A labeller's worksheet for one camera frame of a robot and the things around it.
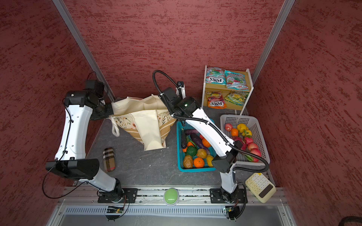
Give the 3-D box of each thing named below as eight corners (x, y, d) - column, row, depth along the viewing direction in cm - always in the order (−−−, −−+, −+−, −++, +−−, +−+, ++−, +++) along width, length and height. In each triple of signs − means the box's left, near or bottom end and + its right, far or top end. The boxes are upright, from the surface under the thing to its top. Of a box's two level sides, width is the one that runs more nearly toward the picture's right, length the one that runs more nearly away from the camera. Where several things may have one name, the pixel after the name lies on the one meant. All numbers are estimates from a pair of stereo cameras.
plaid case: (106, 173, 84) (103, 171, 81) (105, 151, 93) (102, 148, 89) (116, 169, 85) (114, 167, 82) (114, 148, 94) (112, 145, 91)
